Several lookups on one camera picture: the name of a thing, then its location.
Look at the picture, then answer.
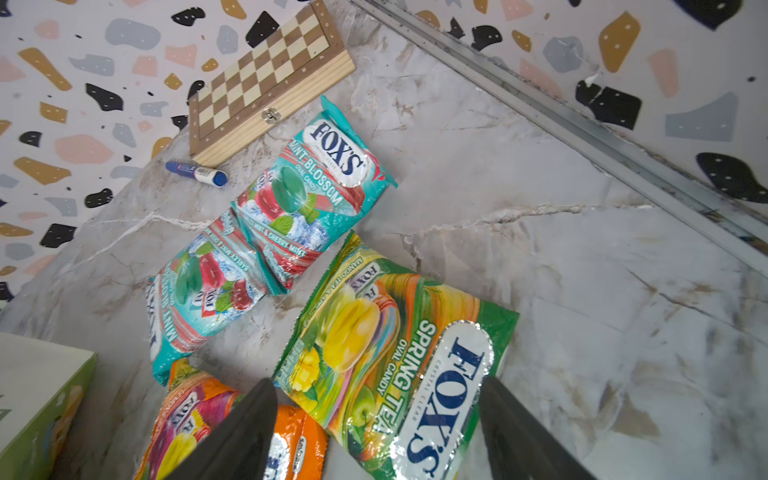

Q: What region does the orange fruits candy bag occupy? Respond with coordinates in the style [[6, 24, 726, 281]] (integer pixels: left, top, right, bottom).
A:
[[136, 359, 329, 479]]

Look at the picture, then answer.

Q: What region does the wooden chessboard box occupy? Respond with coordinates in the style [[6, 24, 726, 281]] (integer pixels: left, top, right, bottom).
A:
[[188, 1, 355, 167]]

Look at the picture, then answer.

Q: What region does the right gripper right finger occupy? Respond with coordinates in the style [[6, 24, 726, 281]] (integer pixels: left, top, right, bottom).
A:
[[478, 376, 594, 480]]

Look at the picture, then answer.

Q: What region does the green spring tea candy bag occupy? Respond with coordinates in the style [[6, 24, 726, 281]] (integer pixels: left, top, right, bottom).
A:
[[274, 233, 518, 479]]

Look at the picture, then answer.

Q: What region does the blue white marker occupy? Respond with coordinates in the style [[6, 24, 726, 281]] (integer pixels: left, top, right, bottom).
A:
[[165, 161, 228, 187]]

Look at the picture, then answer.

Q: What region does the white floral paper bag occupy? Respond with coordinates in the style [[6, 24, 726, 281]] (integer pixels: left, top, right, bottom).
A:
[[1, 333, 98, 479]]

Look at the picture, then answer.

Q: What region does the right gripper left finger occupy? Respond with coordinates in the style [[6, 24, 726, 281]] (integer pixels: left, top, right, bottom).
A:
[[169, 378, 278, 480]]

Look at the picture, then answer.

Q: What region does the mint blossom candy bag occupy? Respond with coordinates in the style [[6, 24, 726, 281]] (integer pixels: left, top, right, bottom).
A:
[[232, 98, 396, 295], [145, 208, 286, 385]]

